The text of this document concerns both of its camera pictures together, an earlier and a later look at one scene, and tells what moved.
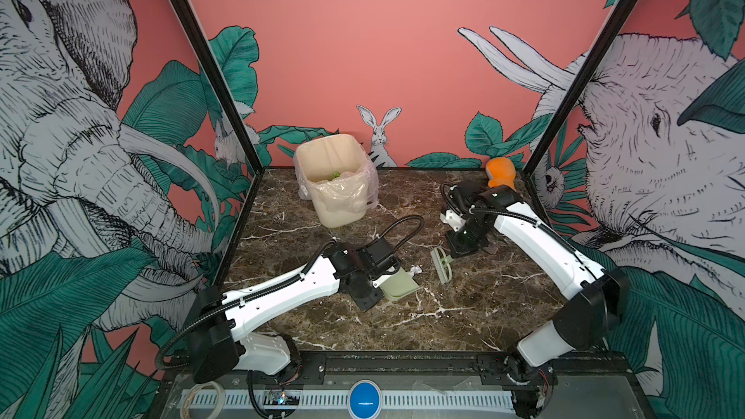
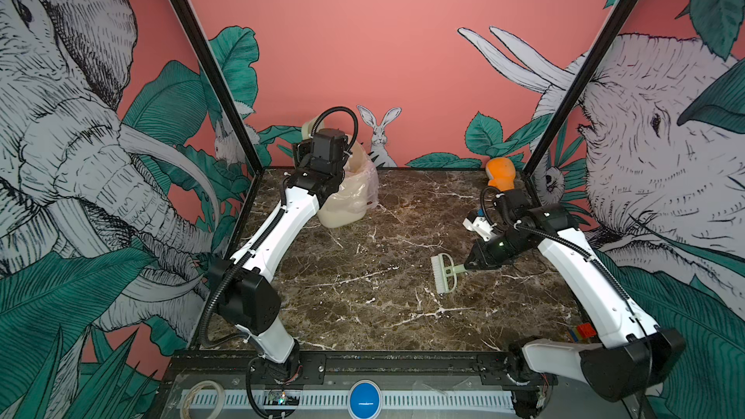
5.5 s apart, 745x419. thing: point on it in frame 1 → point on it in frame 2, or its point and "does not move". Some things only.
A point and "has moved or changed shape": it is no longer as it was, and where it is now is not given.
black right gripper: x=455 y=249 → x=479 y=249
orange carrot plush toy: x=501 y=171 does not move
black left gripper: x=372 y=302 → x=299 y=151
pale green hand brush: x=442 y=265 has moved or changed shape
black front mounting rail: x=406 y=367 does not move
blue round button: x=365 y=399 does not move
